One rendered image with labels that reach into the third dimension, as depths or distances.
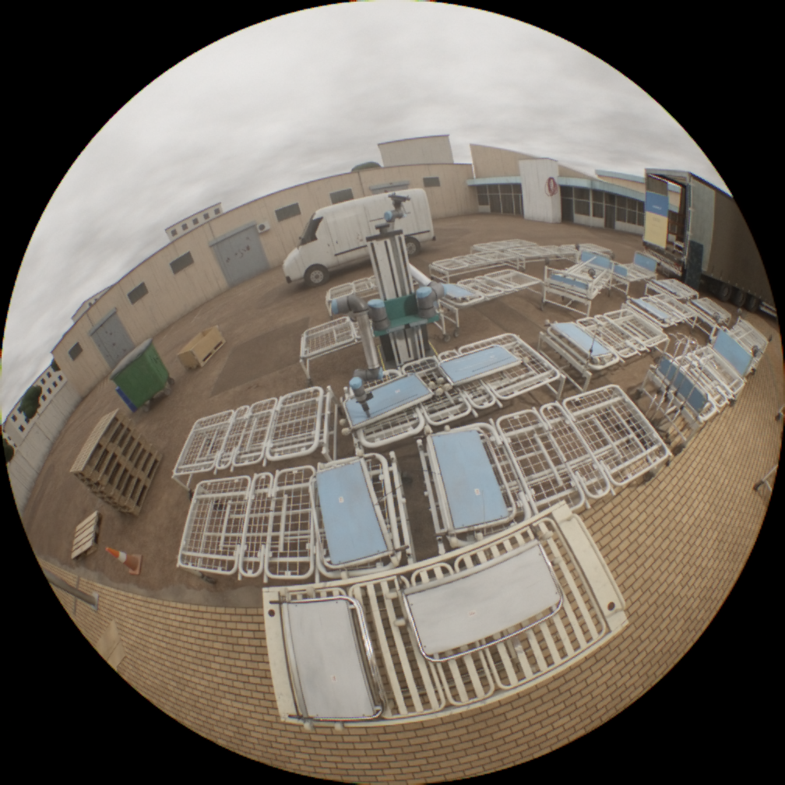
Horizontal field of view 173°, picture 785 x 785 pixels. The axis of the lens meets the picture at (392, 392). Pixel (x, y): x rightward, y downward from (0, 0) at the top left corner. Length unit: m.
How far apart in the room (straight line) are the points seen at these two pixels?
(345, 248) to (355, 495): 7.98
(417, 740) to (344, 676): 1.01
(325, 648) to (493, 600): 0.85
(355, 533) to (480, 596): 0.81
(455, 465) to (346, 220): 8.14
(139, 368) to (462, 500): 6.78
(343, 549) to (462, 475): 0.86
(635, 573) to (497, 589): 1.45
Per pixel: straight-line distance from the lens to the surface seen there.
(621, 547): 2.49
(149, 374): 7.00
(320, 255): 8.78
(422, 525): 2.16
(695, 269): 10.25
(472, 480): 1.67
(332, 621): 1.50
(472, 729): 2.28
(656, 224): 11.66
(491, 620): 1.40
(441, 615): 1.37
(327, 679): 1.56
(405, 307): 2.63
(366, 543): 1.61
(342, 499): 1.76
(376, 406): 2.18
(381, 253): 2.53
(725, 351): 5.00
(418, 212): 9.72
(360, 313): 1.86
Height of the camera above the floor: 2.04
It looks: 40 degrees down
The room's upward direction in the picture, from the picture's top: 15 degrees counter-clockwise
